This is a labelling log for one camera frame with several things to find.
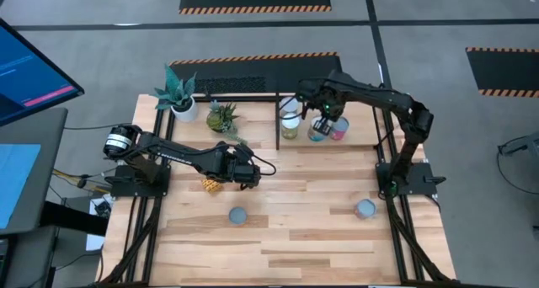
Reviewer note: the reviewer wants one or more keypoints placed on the black power adapter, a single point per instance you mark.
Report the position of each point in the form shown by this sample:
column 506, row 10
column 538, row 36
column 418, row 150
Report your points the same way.
column 103, row 208

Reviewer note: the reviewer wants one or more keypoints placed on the black desk foot bar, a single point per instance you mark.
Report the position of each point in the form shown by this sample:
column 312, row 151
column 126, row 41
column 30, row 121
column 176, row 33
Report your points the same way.
column 73, row 218

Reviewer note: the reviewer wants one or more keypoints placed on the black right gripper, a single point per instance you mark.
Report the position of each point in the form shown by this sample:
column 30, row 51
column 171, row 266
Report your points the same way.
column 322, row 98

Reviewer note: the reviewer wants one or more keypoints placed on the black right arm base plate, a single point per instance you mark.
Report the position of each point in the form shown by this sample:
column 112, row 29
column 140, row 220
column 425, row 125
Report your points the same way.
column 421, row 182

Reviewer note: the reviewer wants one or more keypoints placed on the orange green beans tin can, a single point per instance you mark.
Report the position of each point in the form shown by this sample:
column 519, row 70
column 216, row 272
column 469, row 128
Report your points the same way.
column 290, row 104

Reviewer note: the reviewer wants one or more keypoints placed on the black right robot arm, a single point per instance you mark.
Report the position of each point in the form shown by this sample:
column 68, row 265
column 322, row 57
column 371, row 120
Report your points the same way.
column 379, row 96

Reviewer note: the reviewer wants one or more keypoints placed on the large black computer monitor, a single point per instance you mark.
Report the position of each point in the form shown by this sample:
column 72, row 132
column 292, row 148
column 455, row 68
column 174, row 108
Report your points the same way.
column 29, row 73

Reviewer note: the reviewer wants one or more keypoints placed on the snake plant in white pot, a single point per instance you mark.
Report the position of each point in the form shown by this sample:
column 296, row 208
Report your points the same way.
column 177, row 94

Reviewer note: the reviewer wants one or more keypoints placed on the grey chair base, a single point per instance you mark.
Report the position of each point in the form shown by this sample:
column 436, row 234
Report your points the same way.
column 520, row 144

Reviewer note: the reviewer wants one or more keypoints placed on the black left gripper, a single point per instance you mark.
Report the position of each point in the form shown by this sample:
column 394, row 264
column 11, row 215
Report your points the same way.
column 231, row 168

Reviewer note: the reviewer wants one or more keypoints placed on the light blue flat sheet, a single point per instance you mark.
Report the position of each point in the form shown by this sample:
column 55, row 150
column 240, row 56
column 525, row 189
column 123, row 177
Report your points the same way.
column 14, row 182

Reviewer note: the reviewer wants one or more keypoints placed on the black aluminium table frame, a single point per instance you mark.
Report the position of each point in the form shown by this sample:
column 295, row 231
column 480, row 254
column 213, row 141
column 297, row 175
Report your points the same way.
column 257, row 97

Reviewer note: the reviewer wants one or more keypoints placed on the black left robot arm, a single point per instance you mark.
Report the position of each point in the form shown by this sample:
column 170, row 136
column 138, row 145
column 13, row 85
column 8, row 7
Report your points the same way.
column 177, row 155

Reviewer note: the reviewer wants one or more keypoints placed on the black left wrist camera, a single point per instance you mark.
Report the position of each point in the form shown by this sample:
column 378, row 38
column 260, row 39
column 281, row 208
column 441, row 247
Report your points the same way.
column 243, row 151

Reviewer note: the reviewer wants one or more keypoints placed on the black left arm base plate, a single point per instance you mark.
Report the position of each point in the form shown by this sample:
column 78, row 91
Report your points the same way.
column 139, row 187

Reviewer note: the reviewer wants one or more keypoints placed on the white paper sheet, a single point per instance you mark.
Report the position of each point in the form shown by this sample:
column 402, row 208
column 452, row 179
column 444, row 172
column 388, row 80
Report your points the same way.
column 94, row 242

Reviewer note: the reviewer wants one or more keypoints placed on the succulent plant in dark pot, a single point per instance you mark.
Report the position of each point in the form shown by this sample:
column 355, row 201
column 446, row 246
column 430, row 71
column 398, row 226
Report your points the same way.
column 221, row 117

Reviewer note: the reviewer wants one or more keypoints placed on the grey side desk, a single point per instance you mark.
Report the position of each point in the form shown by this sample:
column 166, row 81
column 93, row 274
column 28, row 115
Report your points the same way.
column 50, row 161

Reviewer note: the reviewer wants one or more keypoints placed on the pink soup tin can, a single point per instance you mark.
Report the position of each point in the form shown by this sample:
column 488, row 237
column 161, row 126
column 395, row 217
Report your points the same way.
column 342, row 126

